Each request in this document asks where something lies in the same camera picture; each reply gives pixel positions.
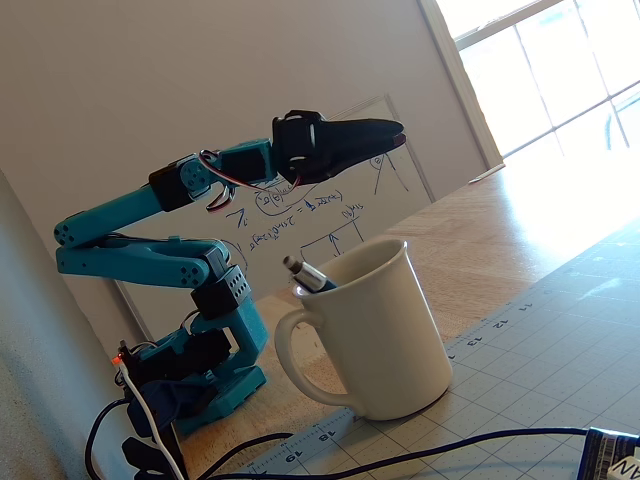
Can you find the dark blue table clamp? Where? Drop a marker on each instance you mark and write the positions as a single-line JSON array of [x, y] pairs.
[[160, 405]]

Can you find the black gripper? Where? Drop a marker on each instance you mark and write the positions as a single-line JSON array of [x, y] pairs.
[[334, 145]]

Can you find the white ceramic mug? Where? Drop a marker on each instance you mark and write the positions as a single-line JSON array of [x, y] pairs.
[[380, 340]]

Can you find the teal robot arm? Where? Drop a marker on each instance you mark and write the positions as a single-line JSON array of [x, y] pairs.
[[140, 260]]

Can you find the white window frame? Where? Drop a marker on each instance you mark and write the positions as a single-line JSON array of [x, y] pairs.
[[465, 80]]

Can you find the whiteboard with blue writing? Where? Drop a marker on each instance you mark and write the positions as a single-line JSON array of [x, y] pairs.
[[320, 220]]

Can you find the blue pen with silver end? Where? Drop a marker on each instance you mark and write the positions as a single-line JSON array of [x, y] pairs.
[[310, 275]]

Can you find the black box with white label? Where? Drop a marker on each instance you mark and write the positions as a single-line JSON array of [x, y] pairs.
[[610, 455]]

